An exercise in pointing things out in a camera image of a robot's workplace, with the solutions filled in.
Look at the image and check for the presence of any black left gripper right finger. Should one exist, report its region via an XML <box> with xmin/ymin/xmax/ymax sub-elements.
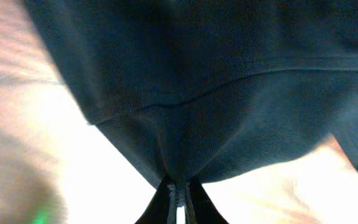
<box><xmin>185</xmin><ymin>178</ymin><xmax>228</xmax><ymax>224</ymax></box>

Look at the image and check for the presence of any black t-shirt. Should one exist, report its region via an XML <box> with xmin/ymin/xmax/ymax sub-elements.
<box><xmin>20</xmin><ymin>0</ymin><xmax>358</xmax><ymax>206</ymax></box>

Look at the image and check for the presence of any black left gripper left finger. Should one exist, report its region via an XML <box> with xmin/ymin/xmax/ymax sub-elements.
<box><xmin>135</xmin><ymin>175</ymin><xmax>177</xmax><ymax>224</ymax></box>

